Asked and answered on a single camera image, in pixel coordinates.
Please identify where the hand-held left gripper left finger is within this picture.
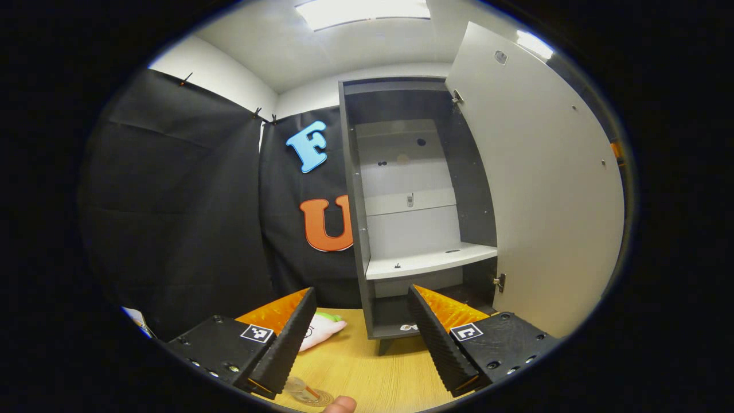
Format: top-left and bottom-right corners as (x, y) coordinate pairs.
(166, 287), (318, 400)

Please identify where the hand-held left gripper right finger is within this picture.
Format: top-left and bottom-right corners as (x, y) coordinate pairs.
(407, 284), (561, 398)

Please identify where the dark grey cabinet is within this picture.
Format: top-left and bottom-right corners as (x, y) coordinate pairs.
(337, 76), (499, 356)

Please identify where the light grey cabinet door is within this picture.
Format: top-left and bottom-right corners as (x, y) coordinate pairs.
(444, 22), (626, 339)

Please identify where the pink plush toy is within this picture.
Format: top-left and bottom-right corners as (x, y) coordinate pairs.
(298, 311), (348, 352)

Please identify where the large ceiling light panel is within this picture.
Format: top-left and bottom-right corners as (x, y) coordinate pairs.
(294, 0), (432, 32)

